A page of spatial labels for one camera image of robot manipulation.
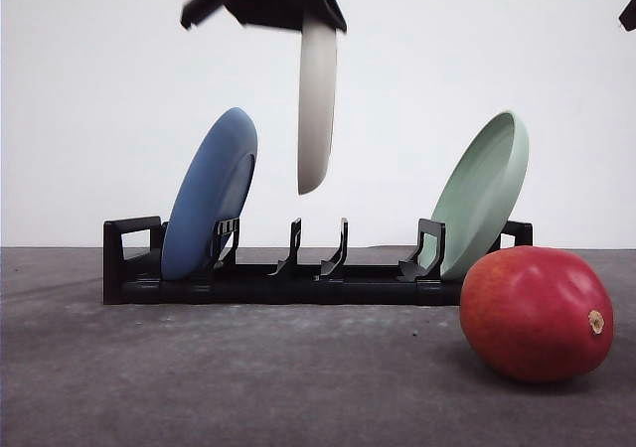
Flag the white plate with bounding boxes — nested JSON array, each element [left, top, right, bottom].
[[297, 19, 338, 196]]

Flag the blue plate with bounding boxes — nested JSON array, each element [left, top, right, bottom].
[[161, 107, 258, 281]]

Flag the green plate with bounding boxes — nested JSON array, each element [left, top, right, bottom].
[[420, 111, 530, 281]]

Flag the black plastic dish rack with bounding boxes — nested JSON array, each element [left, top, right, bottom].
[[104, 217, 534, 306]]

